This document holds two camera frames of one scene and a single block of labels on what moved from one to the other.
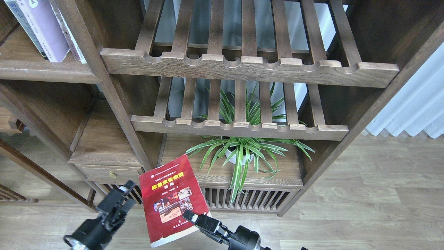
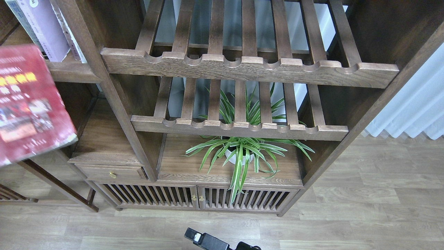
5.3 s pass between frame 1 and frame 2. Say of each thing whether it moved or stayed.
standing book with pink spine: stayed
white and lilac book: stayed
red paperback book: moved
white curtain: stayed
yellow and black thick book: stayed
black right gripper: moved
